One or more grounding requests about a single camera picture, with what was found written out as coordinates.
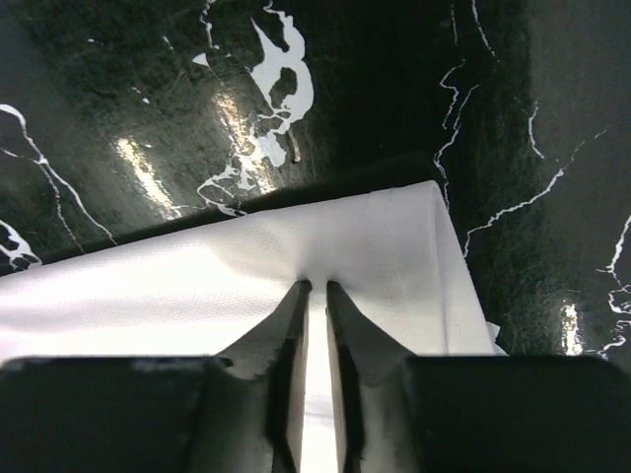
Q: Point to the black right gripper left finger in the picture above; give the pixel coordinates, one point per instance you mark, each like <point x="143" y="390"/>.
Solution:
<point x="241" y="410"/>

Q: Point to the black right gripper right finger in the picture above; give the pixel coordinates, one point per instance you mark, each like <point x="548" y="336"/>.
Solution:
<point x="396" y="411"/>

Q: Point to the white t shirt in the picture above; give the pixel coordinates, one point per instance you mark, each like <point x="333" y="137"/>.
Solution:
<point x="395" y="253"/>

